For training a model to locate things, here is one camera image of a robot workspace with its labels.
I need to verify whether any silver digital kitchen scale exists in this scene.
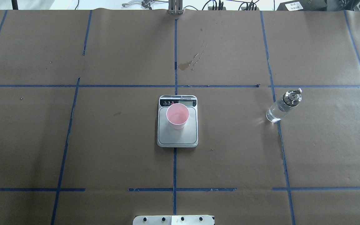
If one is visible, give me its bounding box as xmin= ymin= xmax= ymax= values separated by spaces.
xmin=156 ymin=95 xmax=199 ymax=148

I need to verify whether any clear glass sauce bottle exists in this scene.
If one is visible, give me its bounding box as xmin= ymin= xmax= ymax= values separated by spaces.
xmin=266 ymin=88 xmax=303 ymax=123

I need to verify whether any aluminium frame post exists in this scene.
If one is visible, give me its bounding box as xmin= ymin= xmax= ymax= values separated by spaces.
xmin=168 ymin=0 xmax=184 ymax=15

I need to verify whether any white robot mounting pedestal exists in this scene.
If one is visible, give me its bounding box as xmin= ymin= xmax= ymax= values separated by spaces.
xmin=132 ymin=215 xmax=215 ymax=225

